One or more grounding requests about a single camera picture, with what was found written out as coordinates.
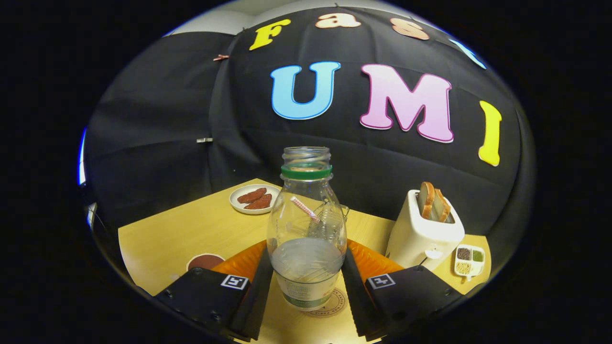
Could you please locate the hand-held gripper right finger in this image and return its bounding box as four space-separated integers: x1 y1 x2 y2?
340 240 464 341

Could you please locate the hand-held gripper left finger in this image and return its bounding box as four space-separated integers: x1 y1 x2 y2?
153 240 275 342

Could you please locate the round wooden coaster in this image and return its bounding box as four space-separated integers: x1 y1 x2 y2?
306 288 347 318

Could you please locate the clear plastic juice bottle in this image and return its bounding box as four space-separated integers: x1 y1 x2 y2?
266 147 348 312

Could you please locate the cream cup with handle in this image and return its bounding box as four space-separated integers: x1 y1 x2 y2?
170 253 226 282

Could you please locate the white toaster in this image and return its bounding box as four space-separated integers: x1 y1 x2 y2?
385 189 465 271

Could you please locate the wooden table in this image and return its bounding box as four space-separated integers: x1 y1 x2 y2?
118 178 492 344

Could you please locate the brown sausage piece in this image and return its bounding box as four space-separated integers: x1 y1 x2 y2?
244 193 273 210
237 188 267 204

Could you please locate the white round plate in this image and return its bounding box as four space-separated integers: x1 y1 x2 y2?
229 184 282 215

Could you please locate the white divided seasoning tray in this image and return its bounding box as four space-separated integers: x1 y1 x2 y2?
453 244 486 279

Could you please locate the toasted bread slice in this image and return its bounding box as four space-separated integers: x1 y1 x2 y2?
433 188 451 223
419 182 436 220

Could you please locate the black backdrop cloth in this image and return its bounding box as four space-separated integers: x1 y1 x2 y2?
84 5 534 287

